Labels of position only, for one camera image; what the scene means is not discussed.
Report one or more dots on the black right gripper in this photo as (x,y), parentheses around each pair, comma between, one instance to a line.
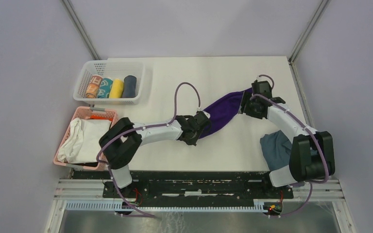
(246,99)

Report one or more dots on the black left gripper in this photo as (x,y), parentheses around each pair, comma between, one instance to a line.
(193,141)

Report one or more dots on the purple towel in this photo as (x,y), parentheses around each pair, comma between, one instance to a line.
(223,111)

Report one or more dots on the dark grey towel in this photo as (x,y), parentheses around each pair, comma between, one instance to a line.
(129,89)

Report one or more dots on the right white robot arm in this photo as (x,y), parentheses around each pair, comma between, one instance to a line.
(312,153)

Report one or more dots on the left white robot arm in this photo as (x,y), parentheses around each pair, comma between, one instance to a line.
(120,143)

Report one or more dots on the teal blue towel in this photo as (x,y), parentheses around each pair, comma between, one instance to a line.
(276,150)

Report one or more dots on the yellow rolled towel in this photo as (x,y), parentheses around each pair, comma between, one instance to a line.
(116,89)

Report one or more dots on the teal patterned rolled towel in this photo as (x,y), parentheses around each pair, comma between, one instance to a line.
(104,88)

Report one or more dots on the white plastic basket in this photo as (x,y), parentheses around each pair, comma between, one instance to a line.
(113,70)

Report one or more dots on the orange item in basket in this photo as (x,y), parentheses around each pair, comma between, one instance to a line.
(99,118)

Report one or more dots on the orange patterned rolled towel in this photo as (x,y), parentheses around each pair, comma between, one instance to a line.
(93,86)

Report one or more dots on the white cloth in basket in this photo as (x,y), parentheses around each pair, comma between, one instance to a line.
(82,145)

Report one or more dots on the right corner metal rail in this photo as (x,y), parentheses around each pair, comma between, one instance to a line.
(304,36)

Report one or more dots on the corner metal rail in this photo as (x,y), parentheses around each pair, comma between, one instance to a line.
(79,26)
(304,36)

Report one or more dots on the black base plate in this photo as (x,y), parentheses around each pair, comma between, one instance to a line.
(191,189)

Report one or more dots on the left corner metal rail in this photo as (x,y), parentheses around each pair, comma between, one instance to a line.
(79,26)

